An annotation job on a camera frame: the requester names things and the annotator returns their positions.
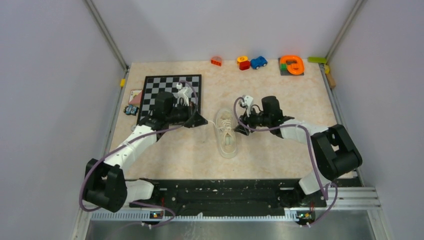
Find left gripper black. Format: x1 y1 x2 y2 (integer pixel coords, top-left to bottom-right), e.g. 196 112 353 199
166 101 208 128

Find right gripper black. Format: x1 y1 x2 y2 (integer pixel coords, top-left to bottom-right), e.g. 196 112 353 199
234 106 271 136

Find beige lace sneaker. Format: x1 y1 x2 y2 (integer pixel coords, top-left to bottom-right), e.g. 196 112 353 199
214 108 237 159

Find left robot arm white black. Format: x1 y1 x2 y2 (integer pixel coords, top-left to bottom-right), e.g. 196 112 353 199
79 92 208 213

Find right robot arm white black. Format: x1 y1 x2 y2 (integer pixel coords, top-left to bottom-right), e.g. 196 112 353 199
233 95 363 206

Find black white chessboard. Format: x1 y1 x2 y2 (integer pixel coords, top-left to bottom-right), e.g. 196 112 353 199
137 74 202 125

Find orange toy block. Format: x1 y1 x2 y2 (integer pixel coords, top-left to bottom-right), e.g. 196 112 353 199
210 56 223 67

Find red toy block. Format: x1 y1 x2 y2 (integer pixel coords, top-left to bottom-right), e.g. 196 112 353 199
238 60 251 71

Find pink tangram card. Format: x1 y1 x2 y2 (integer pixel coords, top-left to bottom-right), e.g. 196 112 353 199
128 89 143 106

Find small blue toy robot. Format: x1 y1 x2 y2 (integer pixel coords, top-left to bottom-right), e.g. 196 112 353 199
123 104 139 116

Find blue toy car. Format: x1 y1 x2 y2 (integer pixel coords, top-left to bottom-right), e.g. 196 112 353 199
250 56 268 70

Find orange marble track toy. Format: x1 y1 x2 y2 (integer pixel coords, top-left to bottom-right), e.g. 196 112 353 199
278 55 305 76

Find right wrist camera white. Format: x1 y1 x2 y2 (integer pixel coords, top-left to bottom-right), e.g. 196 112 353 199
239 95 254 112

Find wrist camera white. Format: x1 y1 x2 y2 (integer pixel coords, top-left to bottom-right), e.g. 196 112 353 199
239 95 254 112
176 83 193 106

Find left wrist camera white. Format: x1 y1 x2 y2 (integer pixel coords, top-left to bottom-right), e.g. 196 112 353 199
176 83 193 106

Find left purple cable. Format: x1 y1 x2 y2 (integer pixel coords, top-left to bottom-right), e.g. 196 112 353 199
78 80 200 229

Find purple cable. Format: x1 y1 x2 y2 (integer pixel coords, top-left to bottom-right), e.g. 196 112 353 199
78 80 200 229
233 96 339 228

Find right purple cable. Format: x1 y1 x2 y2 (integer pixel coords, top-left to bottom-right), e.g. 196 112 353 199
233 96 339 228

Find yellow clip left rail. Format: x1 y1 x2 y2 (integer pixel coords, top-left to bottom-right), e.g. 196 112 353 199
119 78 126 88

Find yellow clip rail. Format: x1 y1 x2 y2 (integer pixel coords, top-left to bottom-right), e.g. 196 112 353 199
119 78 126 88
324 64 331 75

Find wooden block right rail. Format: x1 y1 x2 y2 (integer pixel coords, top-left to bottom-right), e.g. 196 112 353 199
325 73 337 89

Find green block on rail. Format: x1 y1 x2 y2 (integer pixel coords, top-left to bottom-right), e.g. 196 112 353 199
307 56 328 64

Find yellow clip right rail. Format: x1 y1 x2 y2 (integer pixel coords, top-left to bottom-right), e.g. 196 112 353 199
324 64 331 75

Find white cable duct strip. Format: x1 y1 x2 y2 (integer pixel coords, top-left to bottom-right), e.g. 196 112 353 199
91 210 299 222

